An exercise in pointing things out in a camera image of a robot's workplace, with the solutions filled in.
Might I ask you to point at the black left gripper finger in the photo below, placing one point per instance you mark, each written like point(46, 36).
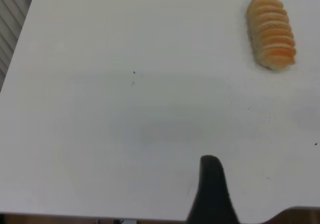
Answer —
point(211, 196)

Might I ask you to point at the striped orange bread roll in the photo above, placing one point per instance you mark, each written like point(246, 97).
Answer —
point(272, 34)

